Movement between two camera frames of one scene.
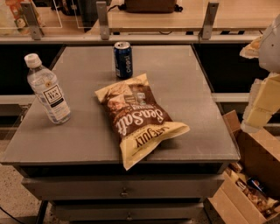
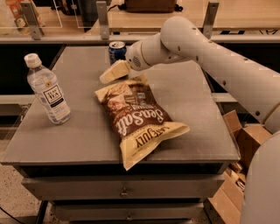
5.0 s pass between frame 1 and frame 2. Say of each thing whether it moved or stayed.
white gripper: moved
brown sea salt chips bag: stayed
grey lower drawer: stayed
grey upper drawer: stayed
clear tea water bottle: stayed
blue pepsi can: moved
